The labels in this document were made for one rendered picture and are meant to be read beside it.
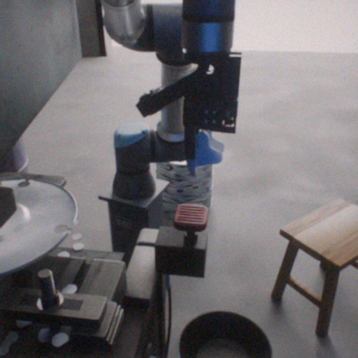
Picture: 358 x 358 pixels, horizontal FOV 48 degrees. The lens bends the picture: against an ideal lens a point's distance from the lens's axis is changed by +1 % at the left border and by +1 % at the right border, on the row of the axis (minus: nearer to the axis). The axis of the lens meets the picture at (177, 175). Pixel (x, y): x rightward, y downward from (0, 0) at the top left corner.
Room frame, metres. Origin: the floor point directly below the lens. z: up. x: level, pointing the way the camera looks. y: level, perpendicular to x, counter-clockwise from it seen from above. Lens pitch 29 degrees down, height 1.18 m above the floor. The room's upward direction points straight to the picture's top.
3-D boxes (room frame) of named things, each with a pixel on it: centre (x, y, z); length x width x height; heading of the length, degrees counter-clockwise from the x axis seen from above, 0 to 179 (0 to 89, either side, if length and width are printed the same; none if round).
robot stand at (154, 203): (1.21, 0.15, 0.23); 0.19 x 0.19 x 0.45; 65
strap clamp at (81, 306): (0.40, 0.17, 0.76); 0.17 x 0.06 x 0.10; 82
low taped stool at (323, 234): (1.14, -0.56, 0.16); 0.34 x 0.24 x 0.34; 126
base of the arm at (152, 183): (1.21, 0.15, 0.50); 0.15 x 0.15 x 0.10
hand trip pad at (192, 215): (0.61, -0.03, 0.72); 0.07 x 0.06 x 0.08; 172
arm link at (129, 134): (1.21, 0.14, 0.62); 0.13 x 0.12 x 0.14; 96
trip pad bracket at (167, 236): (0.61, -0.01, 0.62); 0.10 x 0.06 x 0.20; 82
